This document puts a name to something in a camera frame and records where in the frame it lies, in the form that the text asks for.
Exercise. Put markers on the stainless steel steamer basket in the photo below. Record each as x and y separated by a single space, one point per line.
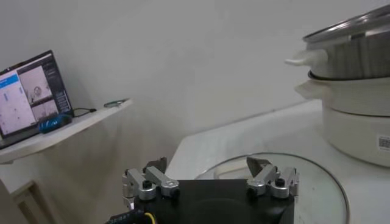
356 58

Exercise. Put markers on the white electric cooking pot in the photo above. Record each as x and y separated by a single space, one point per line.
353 134

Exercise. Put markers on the green and grey phone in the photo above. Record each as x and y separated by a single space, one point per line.
115 103

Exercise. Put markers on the black laptop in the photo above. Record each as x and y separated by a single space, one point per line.
18 100

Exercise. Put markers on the white side table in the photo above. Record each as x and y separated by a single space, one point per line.
76 128

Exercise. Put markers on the blue handheld device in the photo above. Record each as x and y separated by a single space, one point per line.
55 123

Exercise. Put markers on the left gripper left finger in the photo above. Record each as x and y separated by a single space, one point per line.
155 176

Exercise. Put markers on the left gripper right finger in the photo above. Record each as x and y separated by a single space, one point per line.
265 176

